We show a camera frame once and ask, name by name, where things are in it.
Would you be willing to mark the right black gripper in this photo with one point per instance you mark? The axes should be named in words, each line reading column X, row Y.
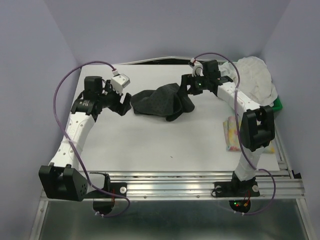
column 187, row 79

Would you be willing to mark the dark grey dotted skirt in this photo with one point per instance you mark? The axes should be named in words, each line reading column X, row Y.
column 164, row 102

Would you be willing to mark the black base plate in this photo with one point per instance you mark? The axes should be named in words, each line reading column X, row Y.
column 116, row 188
column 225, row 189

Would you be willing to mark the aluminium rail frame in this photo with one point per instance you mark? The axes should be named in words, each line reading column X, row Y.
column 197, row 185

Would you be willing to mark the green plastic basket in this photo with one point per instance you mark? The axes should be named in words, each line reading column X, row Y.
column 277, row 105

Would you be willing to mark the floral pastel skirt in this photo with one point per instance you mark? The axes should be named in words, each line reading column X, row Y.
column 231, row 135

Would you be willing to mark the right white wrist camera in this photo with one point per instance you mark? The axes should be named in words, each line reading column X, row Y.
column 197, row 68

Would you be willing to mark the white skirt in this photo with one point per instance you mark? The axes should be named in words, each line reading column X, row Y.
column 256, row 81

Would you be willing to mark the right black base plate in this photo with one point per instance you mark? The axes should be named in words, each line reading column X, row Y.
column 225, row 189

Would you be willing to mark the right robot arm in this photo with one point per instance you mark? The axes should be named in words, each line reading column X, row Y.
column 254, row 123

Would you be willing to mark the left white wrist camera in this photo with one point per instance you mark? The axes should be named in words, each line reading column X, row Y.
column 119, row 82

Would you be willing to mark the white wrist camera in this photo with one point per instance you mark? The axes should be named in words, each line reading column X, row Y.
column 119, row 82
column 197, row 68

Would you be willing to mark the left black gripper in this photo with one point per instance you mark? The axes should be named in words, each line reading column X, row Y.
column 122, row 109

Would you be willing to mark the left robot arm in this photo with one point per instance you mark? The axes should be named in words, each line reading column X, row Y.
column 61, row 179

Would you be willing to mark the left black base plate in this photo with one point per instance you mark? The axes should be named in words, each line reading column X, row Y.
column 116, row 188

